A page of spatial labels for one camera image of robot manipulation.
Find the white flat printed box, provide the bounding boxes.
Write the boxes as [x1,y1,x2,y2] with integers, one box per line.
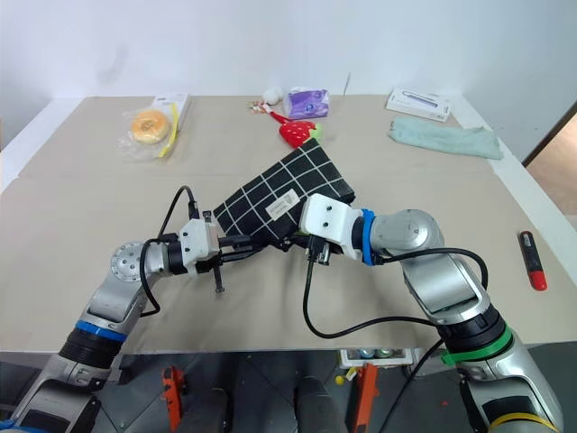
[384,87,456,124]

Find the pale green towel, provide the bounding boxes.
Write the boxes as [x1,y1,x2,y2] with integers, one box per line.
[388,116,505,161]

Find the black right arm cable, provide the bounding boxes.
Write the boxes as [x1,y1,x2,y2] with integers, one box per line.
[302,235,491,433]

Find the red black marker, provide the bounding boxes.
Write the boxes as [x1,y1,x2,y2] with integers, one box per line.
[518,230,548,291]

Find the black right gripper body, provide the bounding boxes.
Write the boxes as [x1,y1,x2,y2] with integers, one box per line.
[306,235,344,267]

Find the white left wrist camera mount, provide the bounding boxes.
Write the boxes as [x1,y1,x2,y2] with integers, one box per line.
[179,217,223,275]

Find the red charm keychain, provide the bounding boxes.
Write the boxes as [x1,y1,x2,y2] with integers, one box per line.
[246,100,292,125]

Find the red strawberry plush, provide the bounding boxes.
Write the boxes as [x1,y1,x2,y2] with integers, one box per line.
[278,119,327,151]

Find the black grid pencil pouch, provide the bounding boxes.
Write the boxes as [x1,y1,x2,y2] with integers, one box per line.
[212,139,358,253]

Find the dark rounded shape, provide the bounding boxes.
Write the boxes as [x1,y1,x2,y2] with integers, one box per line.
[292,375,353,433]

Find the white tray with cans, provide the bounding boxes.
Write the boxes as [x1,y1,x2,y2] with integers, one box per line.
[338,346,416,367]

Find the purple tissue pack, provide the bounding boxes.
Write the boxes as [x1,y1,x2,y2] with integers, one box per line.
[283,86,330,121]

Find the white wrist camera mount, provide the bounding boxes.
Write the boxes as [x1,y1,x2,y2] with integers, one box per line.
[298,193,364,262]
[179,217,223,275]

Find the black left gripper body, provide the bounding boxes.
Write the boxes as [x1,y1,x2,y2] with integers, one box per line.
[196,235,227,296]

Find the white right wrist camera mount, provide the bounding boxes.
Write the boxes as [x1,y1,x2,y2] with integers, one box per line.
[298,193,364,262]

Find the orange clamp stand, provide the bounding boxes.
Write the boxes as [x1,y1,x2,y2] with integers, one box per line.
[353,362,380,433]
[161,365,188,433]

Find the beige table cover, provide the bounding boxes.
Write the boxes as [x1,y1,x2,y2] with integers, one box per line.
[0,95,577,354]

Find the brown board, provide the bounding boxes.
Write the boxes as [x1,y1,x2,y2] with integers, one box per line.
[521,96,577,191]

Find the bagged round bread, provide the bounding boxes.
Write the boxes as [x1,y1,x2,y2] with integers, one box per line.
[117,107,175,164]

